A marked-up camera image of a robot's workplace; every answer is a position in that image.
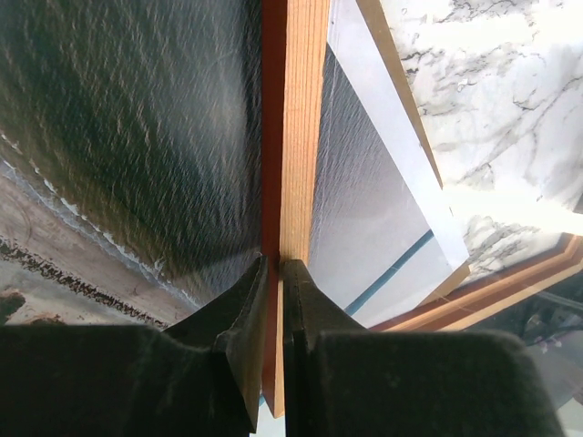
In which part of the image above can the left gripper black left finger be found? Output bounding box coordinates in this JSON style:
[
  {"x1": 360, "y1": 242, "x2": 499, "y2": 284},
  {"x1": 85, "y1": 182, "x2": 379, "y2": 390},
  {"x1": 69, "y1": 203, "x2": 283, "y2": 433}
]
[{"x1": 1, "y1": 256, "x2": 269, "y2": 436}]

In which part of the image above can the landscape photo print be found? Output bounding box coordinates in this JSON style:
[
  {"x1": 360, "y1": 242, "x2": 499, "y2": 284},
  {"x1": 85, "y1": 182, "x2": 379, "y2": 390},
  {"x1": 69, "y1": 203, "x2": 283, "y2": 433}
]
[{"x1": 0, "y1": 0, "x2": 470, "y2": 331}]

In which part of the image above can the orange wooden picture frame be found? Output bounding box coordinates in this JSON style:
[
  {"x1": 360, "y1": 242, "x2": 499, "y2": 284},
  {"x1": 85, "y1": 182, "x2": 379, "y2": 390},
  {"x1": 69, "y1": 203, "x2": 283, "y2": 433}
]
[{"x1": 260, "y1": 0, "x2": 583, "y2": 419}]

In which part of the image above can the brown cardboard backing board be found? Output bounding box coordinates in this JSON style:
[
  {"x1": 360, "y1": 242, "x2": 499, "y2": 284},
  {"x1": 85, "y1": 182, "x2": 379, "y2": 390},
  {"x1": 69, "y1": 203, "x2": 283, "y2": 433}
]
[{"x1": 357, "y1": 0, "x2": 470, "y2": 307}]

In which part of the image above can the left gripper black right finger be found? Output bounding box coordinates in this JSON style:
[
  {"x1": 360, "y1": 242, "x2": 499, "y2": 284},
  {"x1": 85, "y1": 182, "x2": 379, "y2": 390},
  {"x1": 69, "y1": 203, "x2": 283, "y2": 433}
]
[{"x1": 281, "y1": 260, "x2": 563, "y2": 436}]

